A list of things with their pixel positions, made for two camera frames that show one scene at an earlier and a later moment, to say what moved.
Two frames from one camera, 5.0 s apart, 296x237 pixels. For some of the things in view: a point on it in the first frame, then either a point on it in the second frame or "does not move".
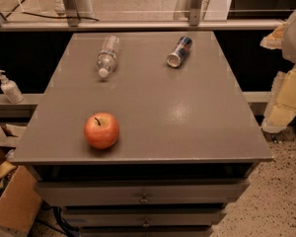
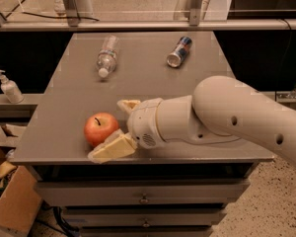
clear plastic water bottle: [107, 55] does not move
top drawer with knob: [142, 193] does not move
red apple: [101, 130] does not move
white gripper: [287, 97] to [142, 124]
